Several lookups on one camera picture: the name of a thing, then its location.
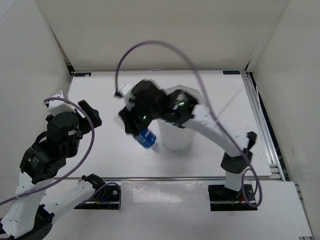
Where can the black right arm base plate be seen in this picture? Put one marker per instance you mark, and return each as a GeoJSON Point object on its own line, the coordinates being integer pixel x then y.
{"type": "Point", "coordinates": [226, 200]}

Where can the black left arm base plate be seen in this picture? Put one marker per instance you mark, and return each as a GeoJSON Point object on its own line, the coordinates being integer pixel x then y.
{"type": "Point", "coordinates": [109, 197]}

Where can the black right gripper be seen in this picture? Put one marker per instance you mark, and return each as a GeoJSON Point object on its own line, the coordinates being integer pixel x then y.
{"type": "Point", "coordinates": [129, 116]}

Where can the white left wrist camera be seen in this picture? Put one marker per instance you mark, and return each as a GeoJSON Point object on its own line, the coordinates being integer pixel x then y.
{"type": "Point", "coordinates": [56, 107]}

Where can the white translucent plastic bin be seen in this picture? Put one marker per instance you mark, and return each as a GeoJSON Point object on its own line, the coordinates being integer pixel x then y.
{"type": "Point", "coordinates": [176, 138]}

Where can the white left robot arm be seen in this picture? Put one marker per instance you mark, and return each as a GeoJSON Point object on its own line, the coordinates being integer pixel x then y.
{"type": "Point", "coordinates": [28, 218]}

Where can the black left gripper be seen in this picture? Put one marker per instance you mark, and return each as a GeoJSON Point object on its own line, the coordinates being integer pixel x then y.
{"type": "Point", "coordinates": [93, 113]}

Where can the blue label bottle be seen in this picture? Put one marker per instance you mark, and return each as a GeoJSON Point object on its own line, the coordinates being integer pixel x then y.
{"type": "Point", "coordinates": [148, 140]}

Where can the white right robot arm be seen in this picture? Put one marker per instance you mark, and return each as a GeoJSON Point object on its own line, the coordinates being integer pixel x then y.
{"type": "Point", "coordinates": [182, 109]}

